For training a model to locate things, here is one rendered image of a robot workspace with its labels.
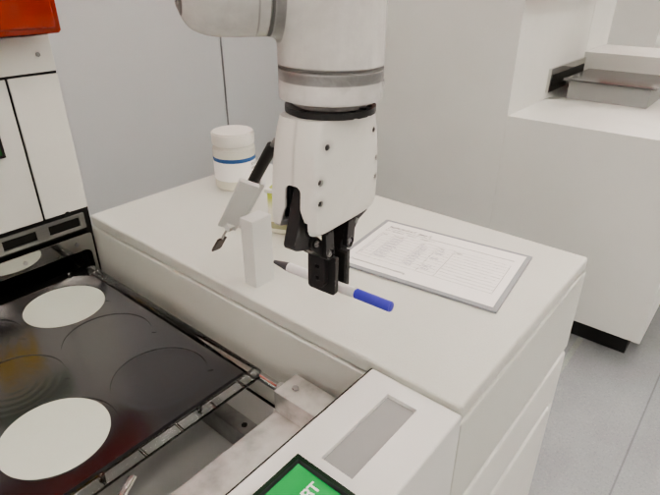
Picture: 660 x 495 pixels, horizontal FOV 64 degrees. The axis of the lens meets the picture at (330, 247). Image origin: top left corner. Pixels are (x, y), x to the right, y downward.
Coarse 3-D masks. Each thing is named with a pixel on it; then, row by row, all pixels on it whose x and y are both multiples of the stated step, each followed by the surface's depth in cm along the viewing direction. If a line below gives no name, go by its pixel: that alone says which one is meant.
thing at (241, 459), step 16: (272, 416) 55; (256, 432) 53; (272, 432) 53; (288, 432) 53; (240, 448) 51; (256, 448) 51; (272, 448) 51; (224, 464) 50; (240, 464) 50; (256, 464) 50; (192, 480) 48; (208, 480) 48; (224, 480) 48; (240, 480) 48
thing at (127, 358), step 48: (48, 288) 73; (96, 288) 74; (0, 336) 64; (48, 336) 64; (96, 336) 64; (144, 336) 64; (0, 384) 56; (48, 384) 56; (96, 384) 56; (144, 384) 56; (192, 384) 56; (0, 432) 50; (144, 432) 50; (0, 480) 46; (48, 480) 46
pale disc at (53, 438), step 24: (48, 408) 53; (72, 408) 53; (96, 408) 53; (24, 432) 50; (48, 432) 50; (72, 432) 50; (96, 432) 50; (0, 456) 48; (24, 456) 48; (48, 456) 48; (72, 456) 48
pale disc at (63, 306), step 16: (64, 288) 73; (80, 288) 73; (32, 304) 70; (48, 304) 70; (64, 304) 70; (80, 304) 70; (96, 304) 70; (32, 320) 67; (48, 320) 67; (64, 320) 67; (80, 320) 67
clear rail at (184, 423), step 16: (256, 368) 58; (240, 384) 56; (208, 400) 54; (224, 400) 55; (192, 416) 52; (160, 432) 50; (176, 432) 51; (144, 448) 48; (160, 448) 49; (128, 464) 47; (96, 480) 45; (112, 480) 46
